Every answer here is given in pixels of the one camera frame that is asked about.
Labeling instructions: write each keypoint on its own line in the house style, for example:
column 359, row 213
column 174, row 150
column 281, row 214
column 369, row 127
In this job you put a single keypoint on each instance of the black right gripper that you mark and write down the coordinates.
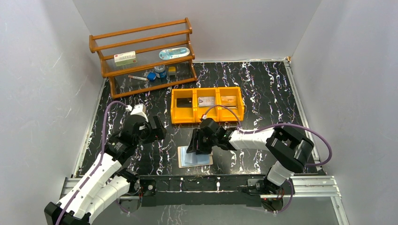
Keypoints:
column 197, row 135

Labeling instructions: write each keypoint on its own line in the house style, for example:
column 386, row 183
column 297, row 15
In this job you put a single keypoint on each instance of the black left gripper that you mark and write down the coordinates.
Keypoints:
column 158, row 131

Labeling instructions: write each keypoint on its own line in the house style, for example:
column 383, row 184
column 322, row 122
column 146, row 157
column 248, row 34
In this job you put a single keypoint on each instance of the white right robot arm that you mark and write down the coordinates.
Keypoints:
column 290, row 148

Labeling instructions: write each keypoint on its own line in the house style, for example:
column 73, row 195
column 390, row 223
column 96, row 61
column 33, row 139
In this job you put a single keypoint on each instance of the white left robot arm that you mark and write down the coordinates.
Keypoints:
column 107, row 180

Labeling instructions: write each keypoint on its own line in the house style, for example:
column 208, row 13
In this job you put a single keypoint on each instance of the black credit card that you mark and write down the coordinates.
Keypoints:
column 184, row 102

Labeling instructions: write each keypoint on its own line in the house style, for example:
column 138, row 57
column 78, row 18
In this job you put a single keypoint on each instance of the silver credit card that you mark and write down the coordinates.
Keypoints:
column 206, row 101

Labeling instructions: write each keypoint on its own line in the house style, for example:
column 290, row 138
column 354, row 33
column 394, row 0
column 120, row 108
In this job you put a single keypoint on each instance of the gold credit card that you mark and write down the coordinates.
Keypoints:
column 229, row 101

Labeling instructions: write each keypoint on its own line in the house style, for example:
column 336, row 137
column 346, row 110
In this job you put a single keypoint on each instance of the yellow three-compartment plastic bin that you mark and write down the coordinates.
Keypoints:
column 217, row 112

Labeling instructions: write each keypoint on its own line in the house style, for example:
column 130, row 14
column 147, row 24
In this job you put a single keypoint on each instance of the blue small container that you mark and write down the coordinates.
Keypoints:
column 151, row 76

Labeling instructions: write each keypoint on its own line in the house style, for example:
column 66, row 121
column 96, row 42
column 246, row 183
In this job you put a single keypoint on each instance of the white tube stick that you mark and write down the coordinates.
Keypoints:
column 138, row 78

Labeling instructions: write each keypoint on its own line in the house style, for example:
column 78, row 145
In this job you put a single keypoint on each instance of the yellow small box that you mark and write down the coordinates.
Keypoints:
column 171, row 71

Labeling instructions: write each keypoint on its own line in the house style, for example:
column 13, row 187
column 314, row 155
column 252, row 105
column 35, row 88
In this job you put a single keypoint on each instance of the wooden shelf rack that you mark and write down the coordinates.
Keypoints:
column 147, row 42

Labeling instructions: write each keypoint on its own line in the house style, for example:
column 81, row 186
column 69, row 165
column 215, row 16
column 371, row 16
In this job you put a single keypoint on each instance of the oval blue blister pack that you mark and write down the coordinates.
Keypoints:
column 173, row 53

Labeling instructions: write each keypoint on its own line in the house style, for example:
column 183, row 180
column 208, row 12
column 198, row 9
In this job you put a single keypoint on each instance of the white medicine box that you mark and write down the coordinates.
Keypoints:
column 123, row 59

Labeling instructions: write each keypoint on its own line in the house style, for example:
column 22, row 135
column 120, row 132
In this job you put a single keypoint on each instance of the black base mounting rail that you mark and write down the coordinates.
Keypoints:
column 244, row 189

